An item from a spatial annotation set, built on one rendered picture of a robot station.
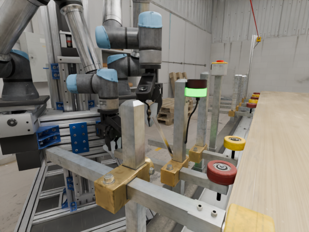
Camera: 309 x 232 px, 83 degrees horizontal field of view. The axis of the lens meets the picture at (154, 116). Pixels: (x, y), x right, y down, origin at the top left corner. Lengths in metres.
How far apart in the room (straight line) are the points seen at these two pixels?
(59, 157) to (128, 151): 0.21
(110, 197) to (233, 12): 8.62
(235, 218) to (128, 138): 0.22
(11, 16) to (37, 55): 1.94
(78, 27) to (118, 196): 0.70
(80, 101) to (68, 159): 0.69
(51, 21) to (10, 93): 0.46
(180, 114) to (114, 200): 0.33
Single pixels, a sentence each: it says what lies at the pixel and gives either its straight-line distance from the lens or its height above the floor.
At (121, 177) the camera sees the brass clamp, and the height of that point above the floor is 0.97.
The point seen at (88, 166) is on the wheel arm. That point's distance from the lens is 0.44.
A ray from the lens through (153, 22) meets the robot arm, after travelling 0.59.
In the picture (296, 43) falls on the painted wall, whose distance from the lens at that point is 8.26.
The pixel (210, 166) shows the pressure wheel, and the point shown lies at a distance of 0.54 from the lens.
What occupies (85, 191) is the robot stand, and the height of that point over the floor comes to 0.38.
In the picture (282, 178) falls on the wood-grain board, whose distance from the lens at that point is 0.58.
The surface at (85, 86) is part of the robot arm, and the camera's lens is 0.70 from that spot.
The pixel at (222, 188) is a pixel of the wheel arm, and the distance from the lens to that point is 0.57.
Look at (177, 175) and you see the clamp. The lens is 0.58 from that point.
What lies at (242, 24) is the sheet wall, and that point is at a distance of 8.59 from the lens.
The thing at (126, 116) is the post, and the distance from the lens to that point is 0.35.
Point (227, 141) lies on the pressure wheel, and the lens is 0.75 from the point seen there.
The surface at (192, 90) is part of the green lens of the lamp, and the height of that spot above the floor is 1.12.
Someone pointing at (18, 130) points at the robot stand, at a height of 0.93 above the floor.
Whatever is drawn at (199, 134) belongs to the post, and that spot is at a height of 0.89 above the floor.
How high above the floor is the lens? 1.17
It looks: 14 degrees down
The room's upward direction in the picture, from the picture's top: straight up
